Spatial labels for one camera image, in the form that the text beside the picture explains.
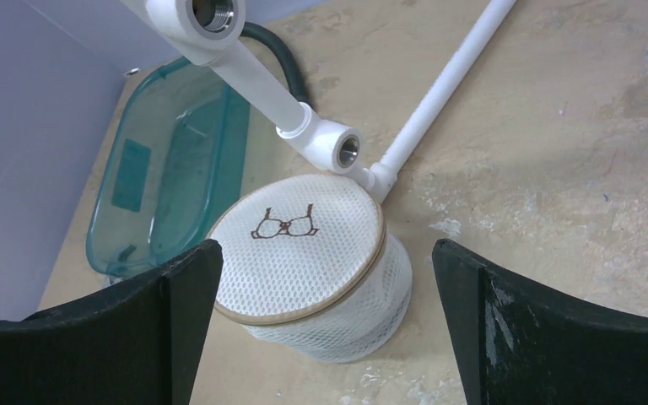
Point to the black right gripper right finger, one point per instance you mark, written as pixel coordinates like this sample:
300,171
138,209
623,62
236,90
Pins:
518,341

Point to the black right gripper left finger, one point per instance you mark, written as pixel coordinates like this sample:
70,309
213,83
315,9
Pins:
139,341

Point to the teal transparent plastic tub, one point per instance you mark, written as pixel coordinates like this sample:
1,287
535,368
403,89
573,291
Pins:
176,165

